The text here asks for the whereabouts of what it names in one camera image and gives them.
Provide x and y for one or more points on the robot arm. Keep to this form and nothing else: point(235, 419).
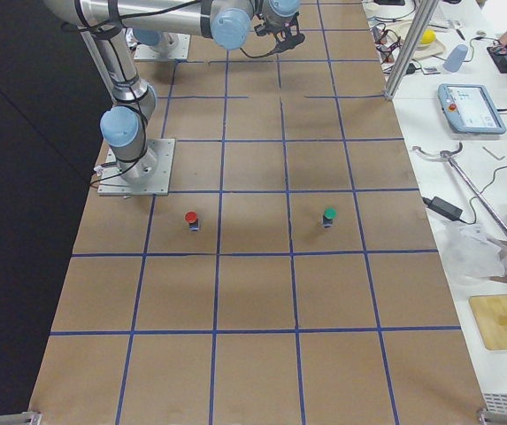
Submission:
point(227, 23)

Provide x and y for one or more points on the black power adapter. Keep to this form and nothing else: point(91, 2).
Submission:
point(444, 208)

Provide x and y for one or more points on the metal grabber stick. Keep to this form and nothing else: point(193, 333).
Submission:
point(450, 158)

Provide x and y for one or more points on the clear plastic bag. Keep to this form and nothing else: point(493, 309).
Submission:
point(470, 254)

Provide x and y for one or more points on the blue teach pendant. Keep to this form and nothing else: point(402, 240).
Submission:
point(469, 109)

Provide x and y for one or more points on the beige tray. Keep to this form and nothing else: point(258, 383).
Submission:
point(394, 36)

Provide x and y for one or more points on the yellow lemon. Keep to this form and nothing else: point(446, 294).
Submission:
point(428, 38)

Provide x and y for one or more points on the blue plastic cup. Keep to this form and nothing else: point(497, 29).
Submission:
point(455, 59)

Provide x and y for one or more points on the wooden cutting board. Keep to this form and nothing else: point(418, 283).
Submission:
point(490, 314)

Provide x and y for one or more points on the red push button switch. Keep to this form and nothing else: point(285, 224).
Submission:
point(193, 220)

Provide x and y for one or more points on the green push button switch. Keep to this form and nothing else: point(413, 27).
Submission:
point(328, 217)

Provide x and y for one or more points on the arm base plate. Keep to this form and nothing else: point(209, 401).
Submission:
point(151, 175)
point(161, 46)

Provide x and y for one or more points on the aluminium frame post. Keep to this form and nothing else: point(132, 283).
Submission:
point(417, 28)

